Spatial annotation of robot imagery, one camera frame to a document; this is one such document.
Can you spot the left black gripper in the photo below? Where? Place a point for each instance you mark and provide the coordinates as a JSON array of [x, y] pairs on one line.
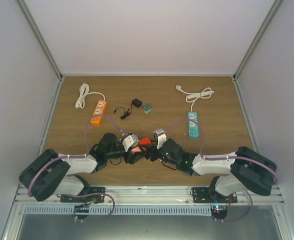
[[132, 157]]

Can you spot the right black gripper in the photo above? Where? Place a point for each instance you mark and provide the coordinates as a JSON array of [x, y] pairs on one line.
[[151, 152]]

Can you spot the red cube socket adapter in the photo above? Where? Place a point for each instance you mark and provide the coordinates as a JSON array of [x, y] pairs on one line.
[[145, 141]]

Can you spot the pink plug adapter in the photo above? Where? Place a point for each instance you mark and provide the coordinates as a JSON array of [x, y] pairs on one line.
[[135, 150]]

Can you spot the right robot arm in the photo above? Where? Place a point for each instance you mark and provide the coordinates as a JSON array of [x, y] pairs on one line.
[[237, 171]]

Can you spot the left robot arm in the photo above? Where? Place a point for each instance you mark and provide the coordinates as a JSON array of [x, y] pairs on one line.
[[53, 173]]

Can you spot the green plug adapter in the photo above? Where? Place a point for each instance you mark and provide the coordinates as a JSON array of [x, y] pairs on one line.
[[147, 108]]

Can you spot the orange power strip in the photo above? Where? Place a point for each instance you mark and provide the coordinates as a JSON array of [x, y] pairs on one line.
[[99, 110]]

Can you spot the black power adapter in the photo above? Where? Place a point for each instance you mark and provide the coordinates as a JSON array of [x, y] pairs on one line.
[[137, 103]]

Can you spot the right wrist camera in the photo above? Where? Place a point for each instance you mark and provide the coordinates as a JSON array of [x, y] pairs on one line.
[[160, 137]]

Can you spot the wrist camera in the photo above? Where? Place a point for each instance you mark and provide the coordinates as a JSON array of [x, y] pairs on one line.
[[160, 137], [130, 141]]

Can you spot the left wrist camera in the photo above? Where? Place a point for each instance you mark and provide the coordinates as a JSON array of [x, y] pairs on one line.
[[130, 141]]

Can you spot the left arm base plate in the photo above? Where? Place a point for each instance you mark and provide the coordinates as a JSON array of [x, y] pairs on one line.
[[91, 195]]

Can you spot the aluminium front rail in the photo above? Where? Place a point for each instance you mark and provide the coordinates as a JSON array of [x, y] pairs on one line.
[[178, 195]]

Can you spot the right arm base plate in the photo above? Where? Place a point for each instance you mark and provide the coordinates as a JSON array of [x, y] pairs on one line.
[[204, 195]]

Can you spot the grey slotted cable duct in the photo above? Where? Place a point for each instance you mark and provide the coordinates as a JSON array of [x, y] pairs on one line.
[[132, 210]]

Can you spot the left aluminium frame post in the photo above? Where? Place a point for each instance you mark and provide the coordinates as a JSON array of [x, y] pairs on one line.
[[38, 35]]

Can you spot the aluminium frame post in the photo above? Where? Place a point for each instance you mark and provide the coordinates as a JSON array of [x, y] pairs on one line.
[[38, 35], [276, 4]]

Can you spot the right aluminium frame post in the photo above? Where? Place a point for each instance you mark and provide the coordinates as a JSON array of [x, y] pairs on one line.
[[276, 4]]

